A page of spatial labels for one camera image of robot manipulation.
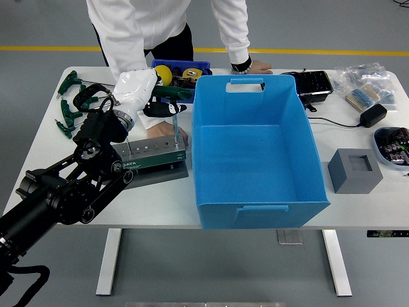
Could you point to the person's left hand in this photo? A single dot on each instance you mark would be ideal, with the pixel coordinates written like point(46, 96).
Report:
point(260, 67)

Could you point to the person's right hand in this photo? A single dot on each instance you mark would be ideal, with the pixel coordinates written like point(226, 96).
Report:
point(166, 130)

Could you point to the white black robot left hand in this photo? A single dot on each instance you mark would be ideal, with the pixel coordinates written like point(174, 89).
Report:
point(134, 89)

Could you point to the grey green hex key stand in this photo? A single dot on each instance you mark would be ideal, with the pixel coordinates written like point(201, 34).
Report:
point(153, 160)

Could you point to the person's left forearm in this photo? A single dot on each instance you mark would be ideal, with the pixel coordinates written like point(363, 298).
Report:
point(238, 41)

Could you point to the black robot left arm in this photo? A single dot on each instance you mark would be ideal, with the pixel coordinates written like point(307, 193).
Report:
point(64, 192)

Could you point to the person's right forearm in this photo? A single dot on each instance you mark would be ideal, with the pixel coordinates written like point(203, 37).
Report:
point(128, 57)

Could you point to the dark brown tool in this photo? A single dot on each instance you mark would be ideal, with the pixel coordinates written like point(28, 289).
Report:
point(183, 83)

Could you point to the large blue folding box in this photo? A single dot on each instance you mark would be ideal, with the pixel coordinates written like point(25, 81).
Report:
point(255, 153)

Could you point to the black wristwatch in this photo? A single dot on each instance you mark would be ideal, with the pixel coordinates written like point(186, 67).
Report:
point(238, 67)

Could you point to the black plastic tray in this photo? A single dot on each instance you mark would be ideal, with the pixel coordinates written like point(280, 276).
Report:
point(313, 83)

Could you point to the yellow black tape measure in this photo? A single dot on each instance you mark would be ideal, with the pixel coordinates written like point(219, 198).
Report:
point(191, 73)

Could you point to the small blue plastic bin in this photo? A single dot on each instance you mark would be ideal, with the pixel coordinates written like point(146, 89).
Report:
point(199, 64)

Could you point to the person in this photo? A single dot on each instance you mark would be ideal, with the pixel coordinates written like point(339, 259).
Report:
point(143, 19)

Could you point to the clear plastic parts bag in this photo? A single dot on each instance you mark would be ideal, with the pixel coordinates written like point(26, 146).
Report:
point(388, 96)
point(361, 72)

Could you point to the taped resistor strip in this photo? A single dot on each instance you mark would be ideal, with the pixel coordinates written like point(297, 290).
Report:
point(361, 96)

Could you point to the black power adapter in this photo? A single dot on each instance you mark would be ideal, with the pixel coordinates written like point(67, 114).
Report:
point(374, 115)

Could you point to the white table leg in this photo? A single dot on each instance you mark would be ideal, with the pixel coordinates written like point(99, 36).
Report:
point(337, 262)
point(108, 262)

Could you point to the pale blue parts tray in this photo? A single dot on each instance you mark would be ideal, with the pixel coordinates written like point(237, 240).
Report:
point(378, 150)

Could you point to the grey cube block with recess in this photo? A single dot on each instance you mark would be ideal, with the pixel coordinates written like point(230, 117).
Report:
point(354, 182)

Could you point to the dark electronic components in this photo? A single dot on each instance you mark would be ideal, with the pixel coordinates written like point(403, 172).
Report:
point(396, 144)

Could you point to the metal floor plate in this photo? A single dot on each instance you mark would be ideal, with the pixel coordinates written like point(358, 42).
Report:
point(290, 237)

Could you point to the black table control panel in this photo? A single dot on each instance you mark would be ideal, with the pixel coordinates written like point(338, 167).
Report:
point(388, 233)

